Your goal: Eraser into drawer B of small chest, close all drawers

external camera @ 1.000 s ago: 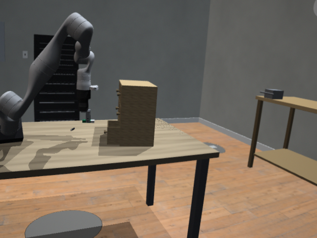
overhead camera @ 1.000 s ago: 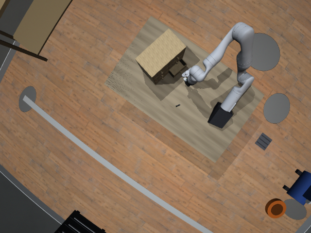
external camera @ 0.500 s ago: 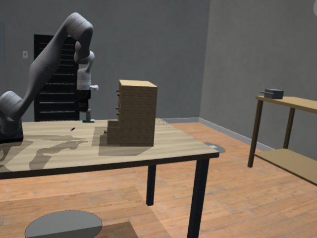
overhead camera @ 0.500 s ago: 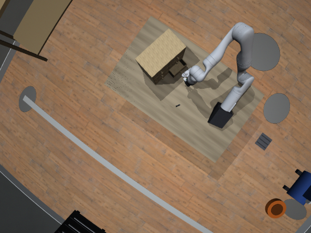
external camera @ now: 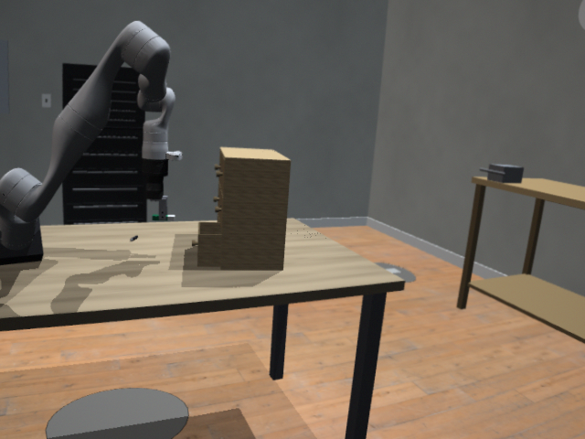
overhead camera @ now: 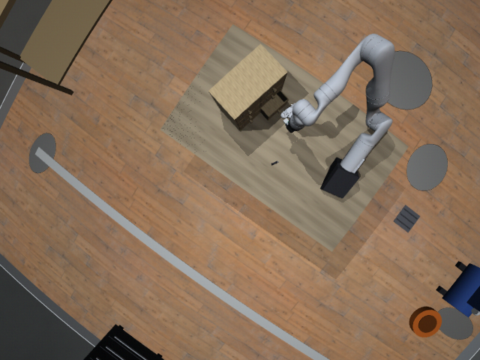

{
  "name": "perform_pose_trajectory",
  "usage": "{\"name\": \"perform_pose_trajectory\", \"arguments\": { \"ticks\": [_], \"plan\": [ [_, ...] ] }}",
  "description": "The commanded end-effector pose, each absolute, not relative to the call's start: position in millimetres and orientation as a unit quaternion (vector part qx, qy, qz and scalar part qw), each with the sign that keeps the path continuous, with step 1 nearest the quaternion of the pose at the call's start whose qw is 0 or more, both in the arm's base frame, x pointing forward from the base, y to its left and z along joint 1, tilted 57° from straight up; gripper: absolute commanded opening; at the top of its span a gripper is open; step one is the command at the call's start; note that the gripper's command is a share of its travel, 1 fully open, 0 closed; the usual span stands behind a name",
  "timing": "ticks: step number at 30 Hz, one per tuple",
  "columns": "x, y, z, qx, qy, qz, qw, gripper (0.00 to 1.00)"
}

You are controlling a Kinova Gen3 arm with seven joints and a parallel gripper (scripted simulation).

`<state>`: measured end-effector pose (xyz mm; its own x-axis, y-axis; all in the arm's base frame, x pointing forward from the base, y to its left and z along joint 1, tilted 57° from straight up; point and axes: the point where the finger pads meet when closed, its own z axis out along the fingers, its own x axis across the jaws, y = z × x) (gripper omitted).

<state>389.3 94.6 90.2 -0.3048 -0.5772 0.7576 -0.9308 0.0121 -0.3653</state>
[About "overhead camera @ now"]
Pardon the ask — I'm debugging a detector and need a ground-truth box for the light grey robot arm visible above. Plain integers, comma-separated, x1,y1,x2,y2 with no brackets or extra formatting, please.
292,34,395,173

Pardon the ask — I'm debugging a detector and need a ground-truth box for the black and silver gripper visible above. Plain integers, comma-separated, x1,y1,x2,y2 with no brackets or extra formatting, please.
280,103,305,133

